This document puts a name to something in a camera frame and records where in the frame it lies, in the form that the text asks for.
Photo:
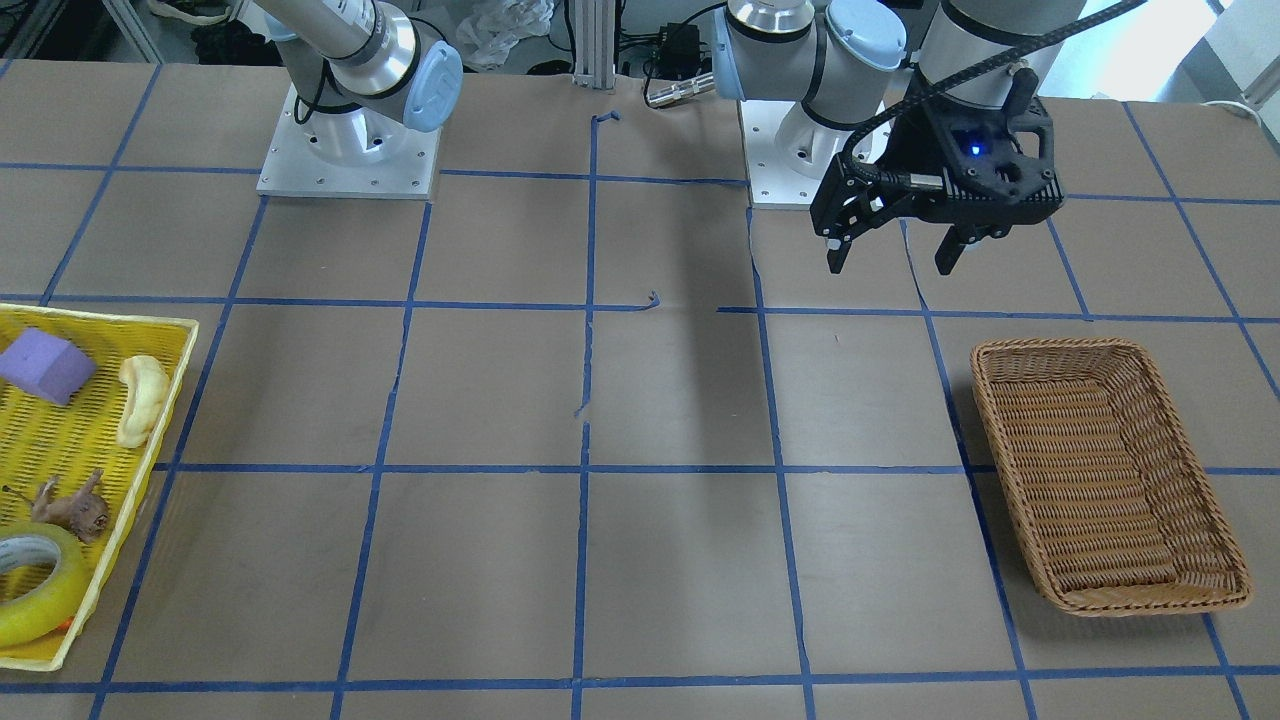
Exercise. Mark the yellow toy banana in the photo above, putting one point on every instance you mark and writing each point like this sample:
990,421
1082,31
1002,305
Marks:
146,388

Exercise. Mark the aluminium frame post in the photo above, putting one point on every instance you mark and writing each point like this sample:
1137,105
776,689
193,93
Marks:
594,27

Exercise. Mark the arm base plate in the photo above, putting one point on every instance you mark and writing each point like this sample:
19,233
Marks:
786,153
357,155

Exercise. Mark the brown wicker basket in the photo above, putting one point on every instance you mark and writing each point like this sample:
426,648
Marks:
1113,513

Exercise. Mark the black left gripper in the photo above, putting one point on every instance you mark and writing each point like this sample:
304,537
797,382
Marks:
916,147

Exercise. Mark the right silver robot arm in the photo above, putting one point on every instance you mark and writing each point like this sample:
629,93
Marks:
364,74

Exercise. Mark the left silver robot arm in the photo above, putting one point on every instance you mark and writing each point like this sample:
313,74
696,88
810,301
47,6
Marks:
853,65

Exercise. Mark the yellow tape roll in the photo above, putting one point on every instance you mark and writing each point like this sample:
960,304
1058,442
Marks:
39,610

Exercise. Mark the yellow plastic basket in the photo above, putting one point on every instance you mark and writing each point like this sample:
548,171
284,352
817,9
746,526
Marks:
42,439

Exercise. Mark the purple foam block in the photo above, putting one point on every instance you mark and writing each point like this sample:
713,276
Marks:
46,366

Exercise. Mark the brown toy animal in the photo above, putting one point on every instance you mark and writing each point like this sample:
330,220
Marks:
84,513

